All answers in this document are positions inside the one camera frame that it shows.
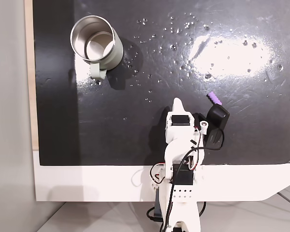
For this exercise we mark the black rectangular table mat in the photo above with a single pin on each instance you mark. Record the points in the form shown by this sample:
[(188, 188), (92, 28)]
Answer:
[(111, 125)]

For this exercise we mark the sage green steel mug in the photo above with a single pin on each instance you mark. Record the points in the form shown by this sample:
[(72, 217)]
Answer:
[(116, 52)]

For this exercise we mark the light wooden board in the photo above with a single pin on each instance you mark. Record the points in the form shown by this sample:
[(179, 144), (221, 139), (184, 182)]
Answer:
[(29, 72)]

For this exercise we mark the black oval camera box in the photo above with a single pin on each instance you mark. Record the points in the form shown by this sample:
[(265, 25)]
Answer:
[(217, 118)]

